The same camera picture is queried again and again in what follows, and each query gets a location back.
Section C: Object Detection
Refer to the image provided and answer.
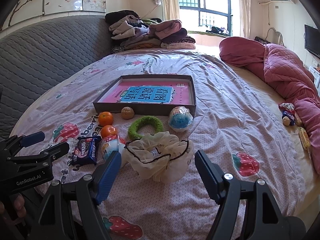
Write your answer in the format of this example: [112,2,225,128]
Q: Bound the dark blue snack packet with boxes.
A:
[71,135,102,166]

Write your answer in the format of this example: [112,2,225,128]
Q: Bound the blue surprise egg toy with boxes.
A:
[168,106,193,132]

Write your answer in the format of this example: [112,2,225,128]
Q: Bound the green fuzzy ring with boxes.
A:
[127,115,164,141]

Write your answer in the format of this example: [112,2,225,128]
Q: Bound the pile of folded clothes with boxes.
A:
[105,10,196,54]

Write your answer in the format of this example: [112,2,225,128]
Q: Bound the brown walnut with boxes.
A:
[120,107,135,120]

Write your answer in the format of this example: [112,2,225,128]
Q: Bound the pink strawberry bed sheet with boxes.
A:
[12,50,305,239]

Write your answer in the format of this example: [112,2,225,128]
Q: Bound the orange mandarin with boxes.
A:
[100,125,118,138]
[98,112,113,127]

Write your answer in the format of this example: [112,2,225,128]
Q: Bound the red-top surprise egg toy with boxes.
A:
[99,135,126,167]

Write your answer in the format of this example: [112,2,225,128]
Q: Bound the small plush doll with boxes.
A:
[278,102,303,127]

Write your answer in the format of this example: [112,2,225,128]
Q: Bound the floral wall panels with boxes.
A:
[1,0,106,30]

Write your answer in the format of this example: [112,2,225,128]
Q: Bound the person's left hand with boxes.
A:
[1,193,27,221]

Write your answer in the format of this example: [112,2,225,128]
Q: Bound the cream sheer hair scrunchie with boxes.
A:
[121,131,195,184]

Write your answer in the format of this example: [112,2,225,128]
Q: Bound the shallow grey cardboard tray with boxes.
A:
[93,74,196,116]

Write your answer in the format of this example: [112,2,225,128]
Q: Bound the grey quilted headboard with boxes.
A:
[1,15,111,140]

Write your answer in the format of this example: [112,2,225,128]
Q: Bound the window with dark frame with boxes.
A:
[178,0,233,36]

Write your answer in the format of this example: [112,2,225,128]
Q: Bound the yellow snack packet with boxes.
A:
[298,127,311,150]

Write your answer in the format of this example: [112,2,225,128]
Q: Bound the black flat television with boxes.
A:
[304,24,320,59]

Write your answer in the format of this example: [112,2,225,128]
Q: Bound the pink quilted duvet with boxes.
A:
[219,36,319,173]

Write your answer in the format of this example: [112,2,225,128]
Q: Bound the beige curtain right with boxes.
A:
[239,0,251,38]

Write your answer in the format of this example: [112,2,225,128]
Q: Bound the pink and blue book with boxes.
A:
[98,79,192,105]

